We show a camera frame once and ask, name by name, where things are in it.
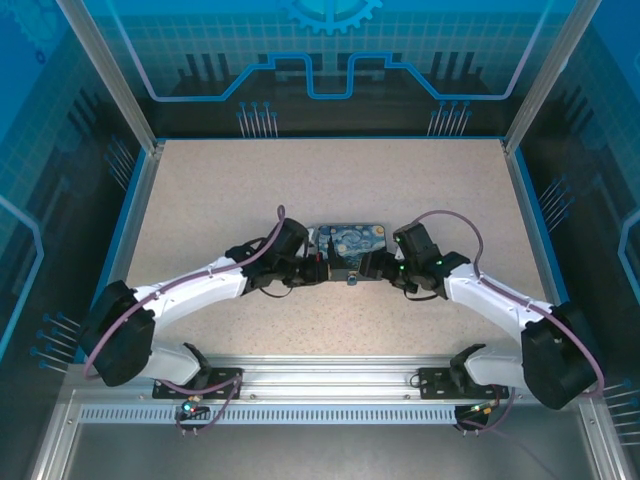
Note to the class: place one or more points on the starry night print box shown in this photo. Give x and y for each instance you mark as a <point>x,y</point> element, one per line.
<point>352,245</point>

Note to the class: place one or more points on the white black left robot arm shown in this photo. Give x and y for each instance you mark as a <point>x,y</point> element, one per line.
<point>190,290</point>

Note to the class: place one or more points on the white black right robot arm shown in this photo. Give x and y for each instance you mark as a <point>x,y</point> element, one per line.
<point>485,295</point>

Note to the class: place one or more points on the aluminium mounting rail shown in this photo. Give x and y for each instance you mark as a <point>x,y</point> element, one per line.
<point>325,375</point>

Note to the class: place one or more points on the aluminium table side rail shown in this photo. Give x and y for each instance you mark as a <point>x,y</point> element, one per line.
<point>135,225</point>
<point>530,225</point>

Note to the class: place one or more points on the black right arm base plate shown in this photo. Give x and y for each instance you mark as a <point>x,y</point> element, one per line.
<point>430,380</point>

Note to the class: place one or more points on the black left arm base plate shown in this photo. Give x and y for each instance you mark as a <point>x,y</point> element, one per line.
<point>227,375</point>

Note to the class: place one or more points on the aluminium frame post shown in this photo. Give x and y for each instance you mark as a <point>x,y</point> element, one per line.
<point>107,70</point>
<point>547,65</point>

